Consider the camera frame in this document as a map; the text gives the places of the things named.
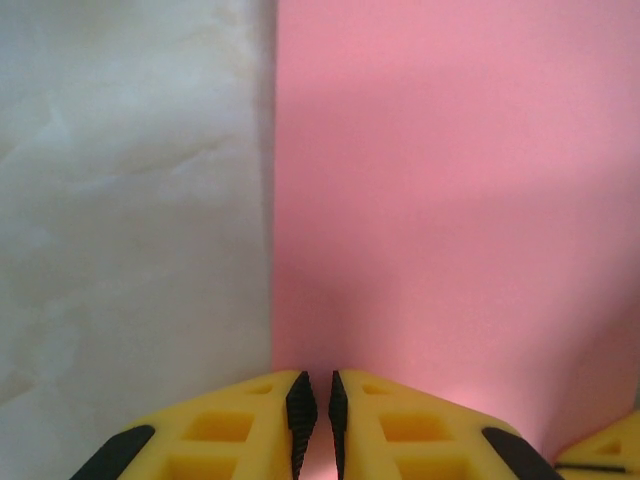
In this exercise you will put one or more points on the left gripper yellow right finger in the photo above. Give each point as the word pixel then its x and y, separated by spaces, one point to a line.
pixel 415 435

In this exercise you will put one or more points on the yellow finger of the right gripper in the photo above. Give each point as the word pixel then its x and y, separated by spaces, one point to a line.
pixel 610 445

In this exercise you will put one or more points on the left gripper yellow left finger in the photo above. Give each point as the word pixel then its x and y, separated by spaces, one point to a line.
pixel 220 430

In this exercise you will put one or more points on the pink square paper sheet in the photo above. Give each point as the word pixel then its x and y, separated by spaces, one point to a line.
pixel 450 200

